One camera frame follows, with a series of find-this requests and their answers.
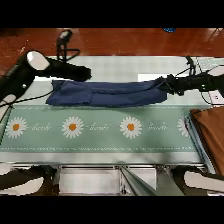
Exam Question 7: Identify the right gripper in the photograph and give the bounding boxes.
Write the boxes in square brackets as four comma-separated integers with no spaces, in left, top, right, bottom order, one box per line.
[164,74,186,97]

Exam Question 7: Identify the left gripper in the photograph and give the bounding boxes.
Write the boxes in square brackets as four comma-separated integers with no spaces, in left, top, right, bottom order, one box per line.
[66,63,93,83]

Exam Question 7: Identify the blue garment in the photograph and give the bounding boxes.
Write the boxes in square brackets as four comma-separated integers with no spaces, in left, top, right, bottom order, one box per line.
[45,78,170,108]

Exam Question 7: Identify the grey-blue garment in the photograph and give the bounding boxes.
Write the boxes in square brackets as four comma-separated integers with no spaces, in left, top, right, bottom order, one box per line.
[182,109,218,175]

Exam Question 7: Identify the brown garment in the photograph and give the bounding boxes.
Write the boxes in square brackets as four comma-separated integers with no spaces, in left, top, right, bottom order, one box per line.
[189,107,224,177]

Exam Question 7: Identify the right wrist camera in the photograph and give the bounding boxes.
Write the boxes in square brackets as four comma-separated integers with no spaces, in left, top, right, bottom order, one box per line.
[184,55,198,77]

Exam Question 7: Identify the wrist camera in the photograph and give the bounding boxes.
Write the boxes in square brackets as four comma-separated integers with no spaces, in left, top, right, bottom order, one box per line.
[184,55,198,77]
[55,29,81,62]

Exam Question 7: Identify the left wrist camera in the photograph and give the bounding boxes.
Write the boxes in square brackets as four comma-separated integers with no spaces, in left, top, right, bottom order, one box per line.
[55,29,81,62]

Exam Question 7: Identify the black cable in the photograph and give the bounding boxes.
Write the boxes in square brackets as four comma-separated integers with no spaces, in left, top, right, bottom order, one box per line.
[0,91,54,109]

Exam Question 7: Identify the silver frame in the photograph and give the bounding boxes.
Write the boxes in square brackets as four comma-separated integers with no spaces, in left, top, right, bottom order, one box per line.
[0,161,224,197]

